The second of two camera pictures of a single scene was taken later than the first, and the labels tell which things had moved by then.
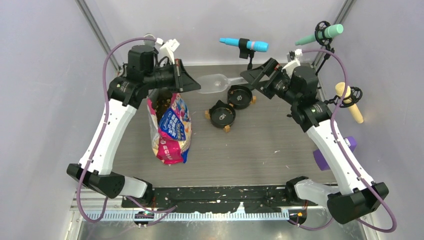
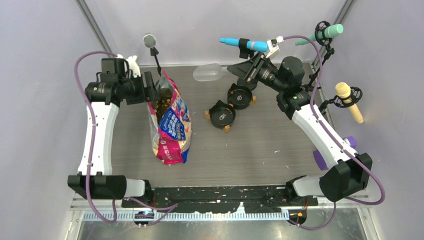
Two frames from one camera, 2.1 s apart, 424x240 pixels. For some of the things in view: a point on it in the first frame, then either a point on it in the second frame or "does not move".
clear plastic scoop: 217,82 to 209,72
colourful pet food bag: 170,126 does not move
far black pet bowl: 239,96 does not move
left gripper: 182,81 to 148,92
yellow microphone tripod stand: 356,94 does not move
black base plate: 216,199 does not move
